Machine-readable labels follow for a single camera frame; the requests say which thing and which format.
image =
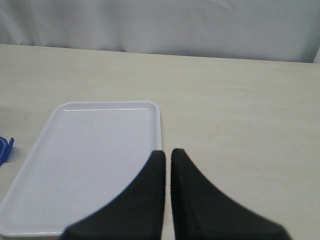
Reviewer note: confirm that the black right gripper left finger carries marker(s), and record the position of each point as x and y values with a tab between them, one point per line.
137	213

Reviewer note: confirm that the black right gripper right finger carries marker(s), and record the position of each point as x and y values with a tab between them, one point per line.
202	212

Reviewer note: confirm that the blue snap-lock container lid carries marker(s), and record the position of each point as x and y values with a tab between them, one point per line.
5	149

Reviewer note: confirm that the white rectangular plastic tray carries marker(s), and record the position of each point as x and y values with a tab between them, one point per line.
86	154

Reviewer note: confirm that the white backdrop curtain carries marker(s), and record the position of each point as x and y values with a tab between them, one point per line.
279	30

